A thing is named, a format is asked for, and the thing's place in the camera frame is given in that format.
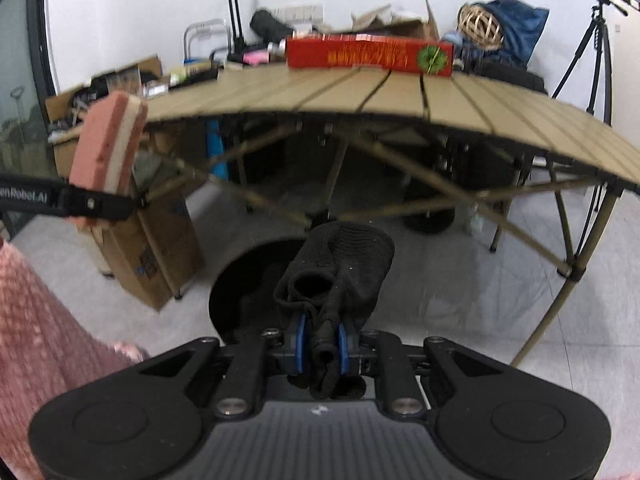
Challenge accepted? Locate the black suitcase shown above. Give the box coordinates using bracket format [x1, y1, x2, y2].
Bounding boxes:
[452, 55, 548, 96]

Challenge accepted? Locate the brown cardboard box flap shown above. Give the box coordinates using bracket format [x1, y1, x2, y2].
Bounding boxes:
[45, 55, 163, 126]

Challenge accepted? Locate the red cardboard box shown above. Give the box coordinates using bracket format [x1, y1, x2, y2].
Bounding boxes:
[285, 33, 455, 78]

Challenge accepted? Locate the pink sponge block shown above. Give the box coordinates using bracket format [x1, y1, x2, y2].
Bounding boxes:
[68, 91, 149, 233]

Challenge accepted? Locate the black fabric bag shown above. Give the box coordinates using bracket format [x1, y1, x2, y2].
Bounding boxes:
[250, 8, 288, 43]

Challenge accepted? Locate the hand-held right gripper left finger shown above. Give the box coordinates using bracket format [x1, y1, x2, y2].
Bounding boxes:
[140, 312, 308, 418]

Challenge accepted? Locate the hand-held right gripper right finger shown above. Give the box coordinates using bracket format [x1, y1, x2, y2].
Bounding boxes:
[337, 322, 503, 418]

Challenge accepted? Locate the clear snack jar black lid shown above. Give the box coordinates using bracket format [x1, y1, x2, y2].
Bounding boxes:
[107, 67, 143, 98]

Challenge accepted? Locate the black knit sock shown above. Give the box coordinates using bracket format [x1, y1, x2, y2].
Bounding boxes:
[273, 222, 396, 401]
[170, 67, 221, 88]

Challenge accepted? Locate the woven rattan ball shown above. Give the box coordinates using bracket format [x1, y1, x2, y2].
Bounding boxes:
[457, 2, 503, 51]

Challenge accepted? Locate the black wheel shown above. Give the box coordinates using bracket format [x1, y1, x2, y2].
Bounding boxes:
[402, 180, 457, 234]

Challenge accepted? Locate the black tripod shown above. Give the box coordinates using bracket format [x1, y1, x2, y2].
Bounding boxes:
[550, 2, 613, 126]

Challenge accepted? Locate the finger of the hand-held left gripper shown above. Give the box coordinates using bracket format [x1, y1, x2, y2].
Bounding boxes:
[55, 185, 151, 221]

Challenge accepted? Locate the blue fabric bag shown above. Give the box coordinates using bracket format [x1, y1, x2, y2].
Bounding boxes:
[482, 0, 549, 68]

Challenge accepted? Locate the glass door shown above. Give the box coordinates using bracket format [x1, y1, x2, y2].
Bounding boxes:
[0, 0, 56, 241]

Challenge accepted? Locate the white wall socket panel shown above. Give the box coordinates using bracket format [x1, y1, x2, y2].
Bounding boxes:
[272, 4, 325, 22]

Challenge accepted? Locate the black round trash bin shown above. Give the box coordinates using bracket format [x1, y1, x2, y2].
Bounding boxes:
[207, 239, 381, 348]

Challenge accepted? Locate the folding slatted camping table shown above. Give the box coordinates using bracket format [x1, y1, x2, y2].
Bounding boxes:
[47, 115, 626, 366]

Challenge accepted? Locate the person's left forearm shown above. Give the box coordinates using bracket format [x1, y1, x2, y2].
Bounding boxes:
[0, 240, 151, 480]

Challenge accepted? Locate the large brown cardboard box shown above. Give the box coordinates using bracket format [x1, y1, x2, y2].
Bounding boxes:
[92, 180, 206, 313]

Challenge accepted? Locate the black wagon pull handle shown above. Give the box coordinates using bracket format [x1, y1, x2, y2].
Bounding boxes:
[214, 0, 248, 56]

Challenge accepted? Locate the open brown cardboard box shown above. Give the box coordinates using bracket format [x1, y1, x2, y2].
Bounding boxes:
[350, 0, 441, 41]

